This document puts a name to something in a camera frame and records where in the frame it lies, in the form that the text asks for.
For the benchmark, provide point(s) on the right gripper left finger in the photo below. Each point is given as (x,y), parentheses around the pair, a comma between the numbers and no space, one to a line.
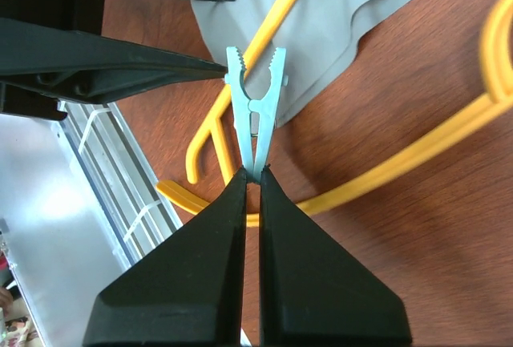
(188,290)

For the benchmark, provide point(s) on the aluminium rail frame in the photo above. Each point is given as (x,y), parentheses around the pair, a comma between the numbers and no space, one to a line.
(78,208)

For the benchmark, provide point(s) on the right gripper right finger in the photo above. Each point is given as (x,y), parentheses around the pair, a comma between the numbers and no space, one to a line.
(313,291)

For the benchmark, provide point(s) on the grey underwear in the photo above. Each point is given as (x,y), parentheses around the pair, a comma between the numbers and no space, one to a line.
(320,36)

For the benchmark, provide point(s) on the light blue clothespin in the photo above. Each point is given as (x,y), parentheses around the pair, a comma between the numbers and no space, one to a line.
(254,119)

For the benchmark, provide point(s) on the yellow hanger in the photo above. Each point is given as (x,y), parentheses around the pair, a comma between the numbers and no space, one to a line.
(410,112)

